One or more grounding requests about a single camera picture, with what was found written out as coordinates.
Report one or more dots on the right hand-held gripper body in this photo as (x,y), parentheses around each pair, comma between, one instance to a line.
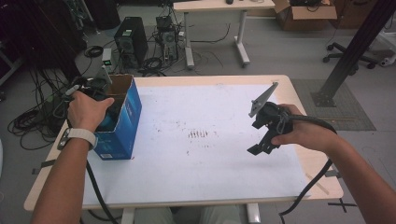
(271,119)

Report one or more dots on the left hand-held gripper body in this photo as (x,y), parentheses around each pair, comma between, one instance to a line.
(99,82)

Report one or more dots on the blue cardboard box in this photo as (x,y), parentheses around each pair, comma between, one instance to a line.
(124,124)

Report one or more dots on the person's left hand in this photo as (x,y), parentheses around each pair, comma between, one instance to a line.
(87,112)

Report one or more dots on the person's right hand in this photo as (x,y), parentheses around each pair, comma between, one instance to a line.
(308,133)

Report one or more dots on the small white device green light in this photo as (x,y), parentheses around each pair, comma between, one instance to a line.
(106,57)

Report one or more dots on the white band wristwatch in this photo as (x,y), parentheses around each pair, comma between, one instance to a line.
(82,134)

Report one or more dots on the black computer tower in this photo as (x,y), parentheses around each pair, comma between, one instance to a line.
(132,37)

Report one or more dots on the white paper sheet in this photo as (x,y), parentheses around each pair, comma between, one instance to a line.
(193,174)

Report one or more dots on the black tape piece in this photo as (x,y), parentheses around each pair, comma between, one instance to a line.
(46,164)
(335,174)

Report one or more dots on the dark curtain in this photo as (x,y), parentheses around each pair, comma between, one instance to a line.
(37,34)

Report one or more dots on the open grey computer tower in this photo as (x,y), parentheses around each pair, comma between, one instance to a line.
(168,40)

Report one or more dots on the grey floor mat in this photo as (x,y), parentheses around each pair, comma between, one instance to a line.
(351,115)

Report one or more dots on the black tape cross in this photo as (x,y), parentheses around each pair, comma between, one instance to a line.
(342,204)

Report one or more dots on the black office chair base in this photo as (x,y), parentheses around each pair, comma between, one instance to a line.
(345,54)

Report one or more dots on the open brown cardboard box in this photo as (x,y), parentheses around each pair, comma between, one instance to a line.
(308,14)

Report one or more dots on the white desk with white legs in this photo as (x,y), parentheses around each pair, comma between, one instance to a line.
(218,5)

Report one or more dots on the black metal stand post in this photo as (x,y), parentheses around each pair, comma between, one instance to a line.
(355,53)

